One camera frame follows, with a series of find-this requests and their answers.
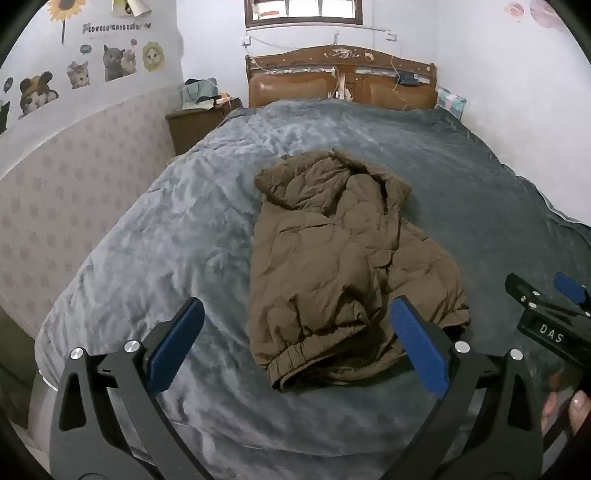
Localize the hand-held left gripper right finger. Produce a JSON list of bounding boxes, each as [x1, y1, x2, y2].
[[389, 295, 544, 476]]

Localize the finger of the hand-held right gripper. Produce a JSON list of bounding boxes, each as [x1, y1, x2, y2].
[[505, 272, 591, 324], [553, 271, 591, 315]]

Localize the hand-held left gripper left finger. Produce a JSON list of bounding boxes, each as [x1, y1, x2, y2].
[[48, 296, 218, 476]]

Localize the brown puffer jacket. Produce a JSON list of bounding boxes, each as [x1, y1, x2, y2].
[[248, 147, 472, 392]]

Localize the clothes pile on nightstand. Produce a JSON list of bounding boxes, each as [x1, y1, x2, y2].
[[179, 78, 218, 110]]

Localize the person's right hand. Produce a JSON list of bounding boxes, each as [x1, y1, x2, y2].
[[540, 369, 591, 437]]

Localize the grey plush blanket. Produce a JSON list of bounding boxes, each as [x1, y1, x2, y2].
[[34, 98, 591, 467]]

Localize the checked pillow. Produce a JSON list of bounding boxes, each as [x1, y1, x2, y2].
[[435, 85, 467, 121]]

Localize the wooden nightstand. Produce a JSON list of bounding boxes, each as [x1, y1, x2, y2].
[[165, 98, 243, 157]]

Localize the wooden bed headboard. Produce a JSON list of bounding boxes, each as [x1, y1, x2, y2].
[[245, 45, 438, 110]]

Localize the wooden framed window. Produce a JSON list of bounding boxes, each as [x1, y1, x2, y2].
[[245, 0, 363, 28]]

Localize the large pink wall sticker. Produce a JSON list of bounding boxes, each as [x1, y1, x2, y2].
[[529, 0, 568, 28]]

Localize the tabby kitten wall sticker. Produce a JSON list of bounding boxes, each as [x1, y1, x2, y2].
[[67, 61, 90, 89]]

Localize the hat cat wall sticker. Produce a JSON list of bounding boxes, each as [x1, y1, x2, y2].
[[18, 71, 60, 116]]

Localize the grey cat wall sticker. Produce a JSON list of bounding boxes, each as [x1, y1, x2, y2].
[[102, 44, 137, 83]]

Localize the sunflower cat wall sticker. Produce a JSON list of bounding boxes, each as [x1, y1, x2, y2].
[[141, 41, 166, 72]]

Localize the lettering wall sticker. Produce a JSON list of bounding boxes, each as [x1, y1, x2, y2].
[[82, 21, 152, 34]]

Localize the curled wall paper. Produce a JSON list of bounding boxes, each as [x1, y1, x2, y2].
[[111, 0, 151, 20]]

